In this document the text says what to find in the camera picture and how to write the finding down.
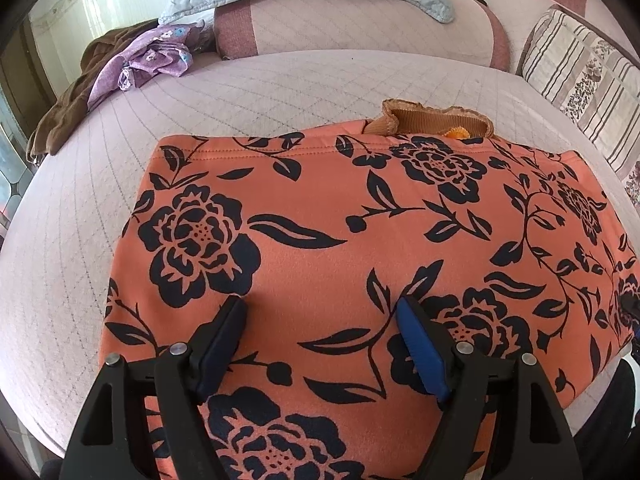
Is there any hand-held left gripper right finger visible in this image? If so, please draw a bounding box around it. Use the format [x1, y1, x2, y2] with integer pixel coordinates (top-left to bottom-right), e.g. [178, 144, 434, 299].
[396, 294, 583, 480]

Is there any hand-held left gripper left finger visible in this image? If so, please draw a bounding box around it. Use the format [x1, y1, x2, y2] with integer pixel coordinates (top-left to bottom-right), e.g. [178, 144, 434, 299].
[59, 294, 249, 480]

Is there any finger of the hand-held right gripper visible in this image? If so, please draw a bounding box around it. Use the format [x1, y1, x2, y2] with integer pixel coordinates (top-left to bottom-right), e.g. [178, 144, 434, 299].
[620, 287, 640, 346]

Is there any orange floral blouse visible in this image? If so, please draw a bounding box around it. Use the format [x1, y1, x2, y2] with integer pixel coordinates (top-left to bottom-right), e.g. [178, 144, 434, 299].
[100, 99, 640, 480]

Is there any striped floral cushion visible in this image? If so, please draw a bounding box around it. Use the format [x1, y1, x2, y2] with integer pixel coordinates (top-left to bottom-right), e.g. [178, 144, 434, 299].
[520, 4, 640, 196]

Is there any stained glass window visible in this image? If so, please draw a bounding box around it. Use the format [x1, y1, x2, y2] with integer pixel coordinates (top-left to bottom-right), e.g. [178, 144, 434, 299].
[0, 25, 41, 233]

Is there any brown garment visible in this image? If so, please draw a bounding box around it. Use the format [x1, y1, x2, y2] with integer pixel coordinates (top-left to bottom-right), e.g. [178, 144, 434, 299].
[27, 19, 161, 158]

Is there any purple floral cloth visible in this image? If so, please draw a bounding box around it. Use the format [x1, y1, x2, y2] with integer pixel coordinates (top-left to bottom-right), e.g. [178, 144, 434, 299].
[87, 20, 207, 111]

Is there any pink sofa bolster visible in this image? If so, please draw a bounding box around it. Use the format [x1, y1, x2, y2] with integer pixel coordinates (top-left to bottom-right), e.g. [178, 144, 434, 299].
[214, 0, 511, 72]

